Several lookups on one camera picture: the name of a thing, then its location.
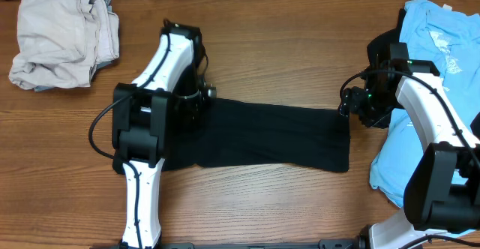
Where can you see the light blue t-shirt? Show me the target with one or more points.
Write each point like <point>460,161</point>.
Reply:
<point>450,39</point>

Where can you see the black t-shirt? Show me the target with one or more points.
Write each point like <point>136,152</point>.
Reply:
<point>233,133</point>

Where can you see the beige crumpled garment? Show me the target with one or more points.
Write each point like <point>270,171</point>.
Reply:
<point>62,43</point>

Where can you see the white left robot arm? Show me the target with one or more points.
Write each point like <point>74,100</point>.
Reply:
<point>166,97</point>

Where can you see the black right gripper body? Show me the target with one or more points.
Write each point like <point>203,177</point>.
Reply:
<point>370,106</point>

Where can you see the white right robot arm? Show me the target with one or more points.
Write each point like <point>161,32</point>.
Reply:
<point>441,198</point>

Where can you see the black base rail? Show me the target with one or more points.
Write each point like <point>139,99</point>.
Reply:
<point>255,245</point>

